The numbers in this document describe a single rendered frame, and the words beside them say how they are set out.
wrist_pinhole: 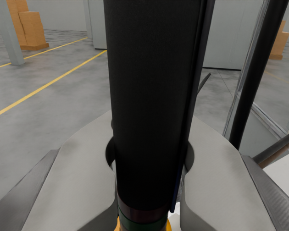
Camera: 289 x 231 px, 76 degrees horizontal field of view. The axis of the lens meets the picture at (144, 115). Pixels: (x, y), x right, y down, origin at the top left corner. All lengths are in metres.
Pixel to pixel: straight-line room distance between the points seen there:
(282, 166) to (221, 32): 5.26
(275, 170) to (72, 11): 13.68
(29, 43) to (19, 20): 0.78
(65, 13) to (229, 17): 10.63
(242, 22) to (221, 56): 0.90
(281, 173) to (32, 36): 8.20
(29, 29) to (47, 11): 6.51
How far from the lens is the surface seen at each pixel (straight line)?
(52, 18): 14.63
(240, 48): 5.88
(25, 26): 8.45
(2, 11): 6.27
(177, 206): 0.21
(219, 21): 5.65
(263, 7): 1.51
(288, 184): 0.53
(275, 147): 0.31
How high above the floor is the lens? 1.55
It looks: 31 degrees down
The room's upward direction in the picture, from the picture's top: 2 degrees clockwise
